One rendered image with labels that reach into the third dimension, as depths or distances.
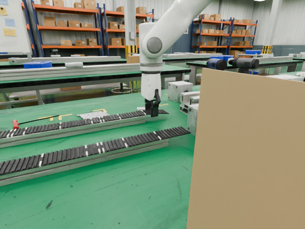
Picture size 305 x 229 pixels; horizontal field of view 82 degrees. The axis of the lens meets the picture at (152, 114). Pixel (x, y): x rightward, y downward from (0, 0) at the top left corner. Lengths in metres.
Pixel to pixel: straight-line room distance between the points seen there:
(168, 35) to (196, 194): 0.44
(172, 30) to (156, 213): 0.47
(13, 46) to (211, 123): 3.19
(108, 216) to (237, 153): 0.26
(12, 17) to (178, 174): 3.12
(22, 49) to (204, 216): 3.19
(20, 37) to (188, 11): 2.85
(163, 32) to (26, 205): 0.53
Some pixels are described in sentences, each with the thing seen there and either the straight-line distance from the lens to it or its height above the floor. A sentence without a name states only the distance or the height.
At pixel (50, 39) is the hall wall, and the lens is 10.91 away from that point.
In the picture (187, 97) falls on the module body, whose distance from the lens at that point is 0.81.
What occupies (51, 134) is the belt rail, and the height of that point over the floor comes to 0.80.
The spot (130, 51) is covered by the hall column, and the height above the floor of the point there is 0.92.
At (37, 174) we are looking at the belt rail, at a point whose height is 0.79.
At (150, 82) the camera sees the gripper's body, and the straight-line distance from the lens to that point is 0.64.
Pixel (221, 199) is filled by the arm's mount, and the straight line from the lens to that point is 0.23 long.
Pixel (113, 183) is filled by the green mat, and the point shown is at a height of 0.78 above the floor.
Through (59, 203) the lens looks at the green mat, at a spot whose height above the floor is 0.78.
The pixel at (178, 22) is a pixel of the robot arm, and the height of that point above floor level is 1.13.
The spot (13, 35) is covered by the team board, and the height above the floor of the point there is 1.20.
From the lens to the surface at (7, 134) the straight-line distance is 0.70.
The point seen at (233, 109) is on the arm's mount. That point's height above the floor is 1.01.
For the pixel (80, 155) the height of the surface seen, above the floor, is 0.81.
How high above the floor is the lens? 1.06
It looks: 21 degrees down
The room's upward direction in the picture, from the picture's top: straight up
